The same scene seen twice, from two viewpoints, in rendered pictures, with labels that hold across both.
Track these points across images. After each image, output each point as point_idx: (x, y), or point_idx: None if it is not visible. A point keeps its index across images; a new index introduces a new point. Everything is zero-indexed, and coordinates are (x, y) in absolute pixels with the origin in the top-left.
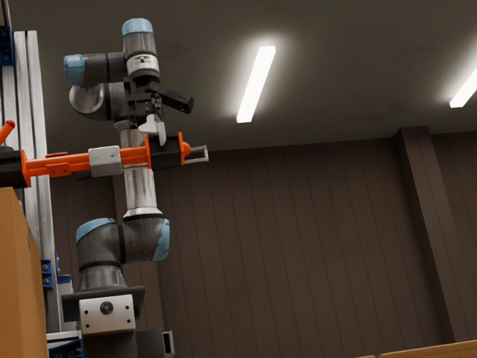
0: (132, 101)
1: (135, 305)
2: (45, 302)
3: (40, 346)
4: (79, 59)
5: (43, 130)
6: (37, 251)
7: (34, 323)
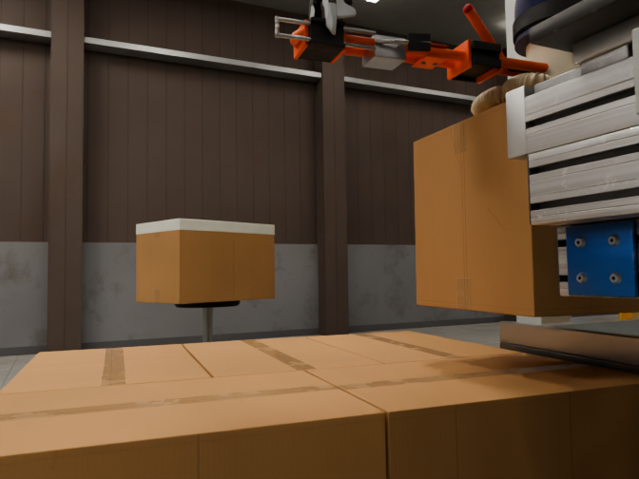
0: None
1: (636, 3)
2: None
3: (480, 243)
4: None
5: None
6: (504, 112)
7: (460, 229)
